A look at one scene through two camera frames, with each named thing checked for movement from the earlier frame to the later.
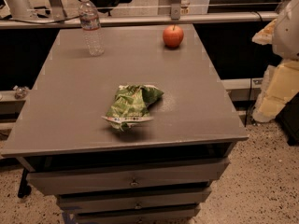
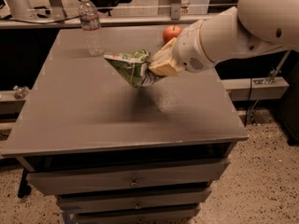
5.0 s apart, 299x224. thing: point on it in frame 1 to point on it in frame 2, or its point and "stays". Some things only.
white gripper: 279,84 to 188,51
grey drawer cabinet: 158,171 stays
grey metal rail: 75,21 stays
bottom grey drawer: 168,215 stays
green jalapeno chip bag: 132,104 to 134,67
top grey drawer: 125,177 stays
